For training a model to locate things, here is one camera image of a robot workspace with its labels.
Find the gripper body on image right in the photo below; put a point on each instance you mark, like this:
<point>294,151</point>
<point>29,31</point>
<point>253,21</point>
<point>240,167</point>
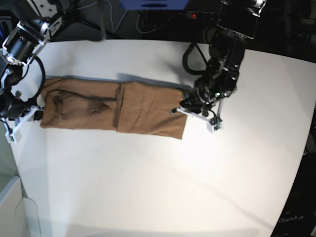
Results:
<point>206,108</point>

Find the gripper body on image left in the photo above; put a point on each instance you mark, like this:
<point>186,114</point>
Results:
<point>13,126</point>

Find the brown T-shirt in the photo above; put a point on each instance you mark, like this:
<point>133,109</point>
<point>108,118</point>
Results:
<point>126,107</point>

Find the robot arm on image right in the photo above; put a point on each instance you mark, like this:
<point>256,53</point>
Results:
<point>237,22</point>

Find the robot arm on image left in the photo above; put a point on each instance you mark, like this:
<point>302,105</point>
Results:
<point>38,22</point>

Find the white bin at left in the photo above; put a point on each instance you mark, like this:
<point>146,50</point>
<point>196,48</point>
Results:
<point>18,214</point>

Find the black tripod stand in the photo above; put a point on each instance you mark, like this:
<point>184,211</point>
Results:
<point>69,16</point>

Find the black power strip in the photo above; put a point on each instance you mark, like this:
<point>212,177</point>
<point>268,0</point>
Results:
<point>202,15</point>

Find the black OpenArm base box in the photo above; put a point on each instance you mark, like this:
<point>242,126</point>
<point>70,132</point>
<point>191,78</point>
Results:
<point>298,217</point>

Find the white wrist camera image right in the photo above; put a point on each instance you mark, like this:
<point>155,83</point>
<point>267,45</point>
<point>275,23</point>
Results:
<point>213,126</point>

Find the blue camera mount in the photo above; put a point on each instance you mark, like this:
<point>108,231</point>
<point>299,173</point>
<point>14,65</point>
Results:
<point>154,4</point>

